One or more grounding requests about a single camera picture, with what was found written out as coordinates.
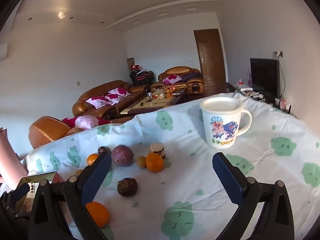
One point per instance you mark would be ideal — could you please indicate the black television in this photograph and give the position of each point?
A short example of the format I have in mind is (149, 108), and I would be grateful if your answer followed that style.
(263, 76)

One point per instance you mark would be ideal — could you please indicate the white air conditioner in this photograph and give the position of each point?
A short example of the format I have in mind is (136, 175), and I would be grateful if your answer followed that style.
(3, 51)

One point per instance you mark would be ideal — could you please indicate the pile of small snacks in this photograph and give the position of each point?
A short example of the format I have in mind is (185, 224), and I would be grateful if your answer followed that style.
(170, 90)

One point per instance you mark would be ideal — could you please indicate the wall socket with plug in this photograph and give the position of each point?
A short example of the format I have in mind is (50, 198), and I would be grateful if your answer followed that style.
(278, 54)

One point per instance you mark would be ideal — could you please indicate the metal tin box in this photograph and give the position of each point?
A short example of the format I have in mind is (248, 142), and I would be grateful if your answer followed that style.
(37, 176)

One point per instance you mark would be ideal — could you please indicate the pink upright object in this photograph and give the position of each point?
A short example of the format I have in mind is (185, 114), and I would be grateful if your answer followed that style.
(249, 76)

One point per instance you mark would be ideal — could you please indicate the brown wooden door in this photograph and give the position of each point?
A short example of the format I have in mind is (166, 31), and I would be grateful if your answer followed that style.
(210, 60)

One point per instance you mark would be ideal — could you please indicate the pale pink pillow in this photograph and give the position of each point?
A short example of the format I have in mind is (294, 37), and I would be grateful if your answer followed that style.
(86, 122)

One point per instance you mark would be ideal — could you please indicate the white cartoon print mug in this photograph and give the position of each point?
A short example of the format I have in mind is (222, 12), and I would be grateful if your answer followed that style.
(220, 127)

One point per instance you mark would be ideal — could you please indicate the purple passion fruit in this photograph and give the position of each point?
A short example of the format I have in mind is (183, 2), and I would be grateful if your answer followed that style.
(121, 155)

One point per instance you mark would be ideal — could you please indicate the small orange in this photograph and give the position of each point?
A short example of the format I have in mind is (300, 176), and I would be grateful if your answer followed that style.
(92, 158)

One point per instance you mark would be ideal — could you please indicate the wooden coffee table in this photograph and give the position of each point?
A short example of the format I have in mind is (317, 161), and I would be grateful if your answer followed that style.
(147, 105)

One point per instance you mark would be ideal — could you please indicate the dark brown round fruit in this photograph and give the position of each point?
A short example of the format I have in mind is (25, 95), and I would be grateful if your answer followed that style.
(127, 187)
(103, 150)

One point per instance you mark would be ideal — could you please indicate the brown leather sofa armrest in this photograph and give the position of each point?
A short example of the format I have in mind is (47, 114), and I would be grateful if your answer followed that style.
(48, 128)

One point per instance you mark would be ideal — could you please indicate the magenta cloth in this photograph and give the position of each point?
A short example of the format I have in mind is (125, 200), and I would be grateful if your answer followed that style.
(68, 121)

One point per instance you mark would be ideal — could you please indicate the brown leather armchair sofa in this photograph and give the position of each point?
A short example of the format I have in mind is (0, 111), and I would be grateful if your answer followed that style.
(180, 70)

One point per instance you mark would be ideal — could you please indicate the pink kettle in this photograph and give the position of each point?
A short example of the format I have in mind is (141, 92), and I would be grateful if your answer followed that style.
(10, 160)

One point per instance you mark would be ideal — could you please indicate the small yellow-green fruit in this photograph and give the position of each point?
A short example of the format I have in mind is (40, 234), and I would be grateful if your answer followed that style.
(141, 162)

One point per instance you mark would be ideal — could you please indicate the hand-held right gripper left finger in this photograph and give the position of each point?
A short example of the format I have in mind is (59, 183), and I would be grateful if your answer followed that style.
(96, 177)

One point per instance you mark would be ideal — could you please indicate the dark television cabinet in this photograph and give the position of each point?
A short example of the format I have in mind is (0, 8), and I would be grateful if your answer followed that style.
(220, 88)

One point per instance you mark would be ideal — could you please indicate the long brown leather sofa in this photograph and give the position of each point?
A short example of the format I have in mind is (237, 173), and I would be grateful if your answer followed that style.
(130, 90)

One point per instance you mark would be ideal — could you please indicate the small brown fruit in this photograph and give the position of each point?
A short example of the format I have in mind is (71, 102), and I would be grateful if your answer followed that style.
(78, 172)

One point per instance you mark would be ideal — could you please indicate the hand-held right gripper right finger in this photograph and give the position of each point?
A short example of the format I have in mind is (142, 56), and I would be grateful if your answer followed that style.
(228, 177)

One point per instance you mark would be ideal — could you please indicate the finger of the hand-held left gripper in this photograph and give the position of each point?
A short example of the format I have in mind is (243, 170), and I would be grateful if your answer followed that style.
(21, 192)

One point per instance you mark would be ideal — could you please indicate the stacked black chairs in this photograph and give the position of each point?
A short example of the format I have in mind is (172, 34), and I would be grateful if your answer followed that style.
(141, 76)

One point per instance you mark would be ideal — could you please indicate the white pillow with magenta flowers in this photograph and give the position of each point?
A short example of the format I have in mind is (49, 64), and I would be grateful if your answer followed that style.
(172, 79)
(117, 92)
(100, 101)

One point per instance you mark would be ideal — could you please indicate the white cloth with green clouds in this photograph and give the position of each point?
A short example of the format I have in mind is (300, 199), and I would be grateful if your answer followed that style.
(190, 170)

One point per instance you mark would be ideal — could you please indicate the printed paper sheet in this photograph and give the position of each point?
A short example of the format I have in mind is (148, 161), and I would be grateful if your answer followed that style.
(33, 187)

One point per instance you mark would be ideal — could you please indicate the purple blanket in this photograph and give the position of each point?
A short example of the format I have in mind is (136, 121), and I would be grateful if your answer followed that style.
(191, 76)

